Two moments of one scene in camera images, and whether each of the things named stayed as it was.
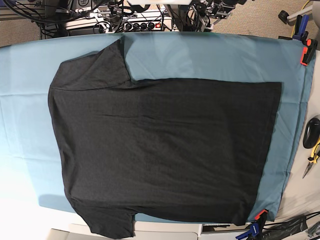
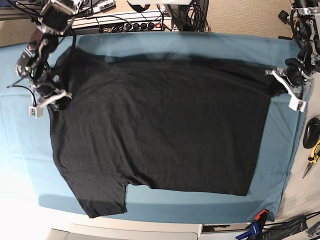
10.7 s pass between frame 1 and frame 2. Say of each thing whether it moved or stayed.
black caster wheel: stayed
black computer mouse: stayed
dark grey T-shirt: moved
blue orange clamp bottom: stayed
